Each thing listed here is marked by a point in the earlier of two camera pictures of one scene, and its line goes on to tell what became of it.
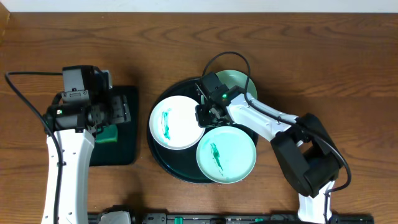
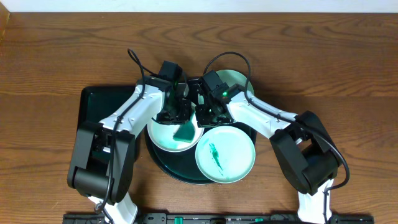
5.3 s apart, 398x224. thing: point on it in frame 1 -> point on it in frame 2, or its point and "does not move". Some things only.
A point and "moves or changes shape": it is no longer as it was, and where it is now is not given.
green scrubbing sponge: [109, 134] moves or changes shape
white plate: [173, 124] does not move
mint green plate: [231, 78] does not move
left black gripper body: [119, 109] -> [174, 116]
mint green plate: [226, 154] does not move
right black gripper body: [207, 117] does not move
